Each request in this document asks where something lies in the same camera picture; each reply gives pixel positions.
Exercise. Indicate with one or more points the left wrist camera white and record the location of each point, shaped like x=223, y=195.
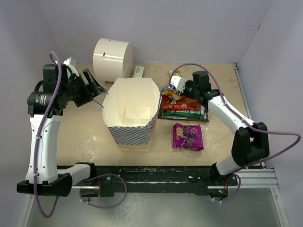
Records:
x=71, y=63

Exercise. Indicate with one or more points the aluminium frame rail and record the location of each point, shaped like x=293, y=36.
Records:
x=254, y=176

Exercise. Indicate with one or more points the brown kettle chips bag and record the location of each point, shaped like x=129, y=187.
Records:
x=185, y=109

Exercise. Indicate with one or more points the small green white box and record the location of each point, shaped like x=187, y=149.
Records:
x=138, y=72

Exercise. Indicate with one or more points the blue checkered paper bag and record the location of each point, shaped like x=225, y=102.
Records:
x=130, y=111

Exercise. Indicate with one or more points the green snack bag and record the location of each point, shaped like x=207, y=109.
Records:
x=200, y=115

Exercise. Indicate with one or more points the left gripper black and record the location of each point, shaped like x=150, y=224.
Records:
x=87, y=95

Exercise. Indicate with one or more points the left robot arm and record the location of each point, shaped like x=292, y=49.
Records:
x=60, y=85

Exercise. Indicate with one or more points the red doritos bag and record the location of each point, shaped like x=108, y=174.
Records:
x=185, y=103

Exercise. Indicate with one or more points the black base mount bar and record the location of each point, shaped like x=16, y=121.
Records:
x=198, y=180

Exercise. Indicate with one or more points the white cylindrical container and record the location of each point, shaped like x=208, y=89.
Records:
x=112, y=59

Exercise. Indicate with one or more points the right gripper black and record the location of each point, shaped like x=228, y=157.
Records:
x=187, y=83

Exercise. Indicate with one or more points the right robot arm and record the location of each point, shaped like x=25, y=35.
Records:
x=248, y=146

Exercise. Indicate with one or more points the yellow snack packet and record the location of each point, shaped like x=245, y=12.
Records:
x=171, y=92

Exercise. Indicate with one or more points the purple snack bag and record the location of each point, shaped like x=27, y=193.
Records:
x=188, y=137

